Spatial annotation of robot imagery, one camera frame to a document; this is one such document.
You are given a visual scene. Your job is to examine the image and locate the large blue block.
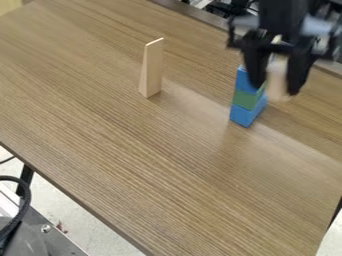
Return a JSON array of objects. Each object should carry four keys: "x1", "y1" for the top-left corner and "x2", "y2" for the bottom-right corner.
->
[{"x1": 228, "y1": 94, "x2": 269, "y2": 129}]

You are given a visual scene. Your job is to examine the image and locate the grey rectangular block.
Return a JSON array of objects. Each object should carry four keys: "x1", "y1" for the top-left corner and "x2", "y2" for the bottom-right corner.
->
[{"x1": 136, "y1": 37, "x2": 166, "y2": 99}]

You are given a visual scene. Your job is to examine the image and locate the green block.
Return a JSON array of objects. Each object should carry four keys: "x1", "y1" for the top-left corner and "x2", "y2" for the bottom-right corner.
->
[{"x1": 231, "y1": 87, "x2": 268, "y2": 112}]

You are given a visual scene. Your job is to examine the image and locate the grey cylinder block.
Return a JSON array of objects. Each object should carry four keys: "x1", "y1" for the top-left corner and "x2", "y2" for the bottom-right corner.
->
[{"x1": 264, "y1": 53, "x2": 294, "y2": 103}]

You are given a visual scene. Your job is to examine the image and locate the black cable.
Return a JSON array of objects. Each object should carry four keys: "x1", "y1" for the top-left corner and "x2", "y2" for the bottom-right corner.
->
[{"x1": 0, "y1": 175, "x2": 34, "y2": 248}]

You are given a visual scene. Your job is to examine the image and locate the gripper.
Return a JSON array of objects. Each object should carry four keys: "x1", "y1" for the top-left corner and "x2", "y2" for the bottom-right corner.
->
[{"x1": 225, "y1": 15, "x2": 337, "y2": 97}]

